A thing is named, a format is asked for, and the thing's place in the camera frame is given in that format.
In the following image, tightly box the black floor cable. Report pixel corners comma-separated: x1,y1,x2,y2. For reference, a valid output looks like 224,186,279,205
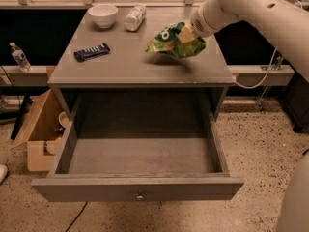
64,201,89,232

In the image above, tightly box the open grey top drawer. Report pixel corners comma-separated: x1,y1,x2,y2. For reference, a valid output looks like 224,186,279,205
30,92,245,203

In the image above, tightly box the dark blue snack bar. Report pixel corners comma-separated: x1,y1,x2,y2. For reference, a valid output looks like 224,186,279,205
73,43,110,62

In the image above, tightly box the grey cabinet counter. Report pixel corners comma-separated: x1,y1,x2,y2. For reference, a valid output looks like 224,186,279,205
48,6,234,109

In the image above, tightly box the white cup in box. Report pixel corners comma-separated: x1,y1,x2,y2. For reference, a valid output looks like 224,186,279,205
58,111,69,128

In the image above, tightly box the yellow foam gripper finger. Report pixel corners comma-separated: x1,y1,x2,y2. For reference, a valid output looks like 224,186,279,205
177,24,198,44

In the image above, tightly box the white cable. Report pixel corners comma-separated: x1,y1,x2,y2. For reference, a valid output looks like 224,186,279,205
234,47,278,90

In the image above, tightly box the white shoe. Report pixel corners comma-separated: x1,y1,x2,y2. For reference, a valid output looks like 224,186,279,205
0,164,8,184

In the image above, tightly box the white ceramic bowl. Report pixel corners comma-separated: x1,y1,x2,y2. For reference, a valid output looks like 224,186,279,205
87,5,118,29

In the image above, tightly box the green rice chip bag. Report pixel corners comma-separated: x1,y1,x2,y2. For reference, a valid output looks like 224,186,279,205
145,22,207,58

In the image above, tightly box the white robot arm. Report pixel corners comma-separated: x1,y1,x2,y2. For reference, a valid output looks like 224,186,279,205
178,0,309,232

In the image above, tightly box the open cardboard box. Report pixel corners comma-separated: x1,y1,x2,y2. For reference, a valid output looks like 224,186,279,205
12,89,63,172

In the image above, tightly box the clear plastic water bottle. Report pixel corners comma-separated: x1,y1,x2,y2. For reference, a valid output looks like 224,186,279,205
10,43,31,73

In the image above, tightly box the metal drawer knob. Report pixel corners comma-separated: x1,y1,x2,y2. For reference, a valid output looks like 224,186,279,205
136,190,145,201

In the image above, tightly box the white wrapped snack pack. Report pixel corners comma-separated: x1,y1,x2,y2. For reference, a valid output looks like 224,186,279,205
125,4,146,32

